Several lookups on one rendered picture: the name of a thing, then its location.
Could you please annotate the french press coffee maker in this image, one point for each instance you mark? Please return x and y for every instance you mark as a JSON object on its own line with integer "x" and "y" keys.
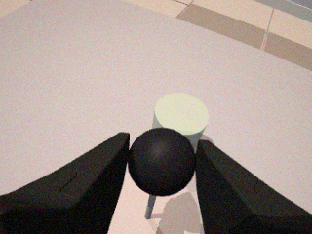
{"x": 154, "y": 198}

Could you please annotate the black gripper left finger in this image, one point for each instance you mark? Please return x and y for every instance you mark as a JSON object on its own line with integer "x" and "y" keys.
{"x": 76, "y": 199}

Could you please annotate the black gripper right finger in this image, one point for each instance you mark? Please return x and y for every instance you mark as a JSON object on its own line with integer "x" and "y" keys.
{"x": 234, "y": 201}

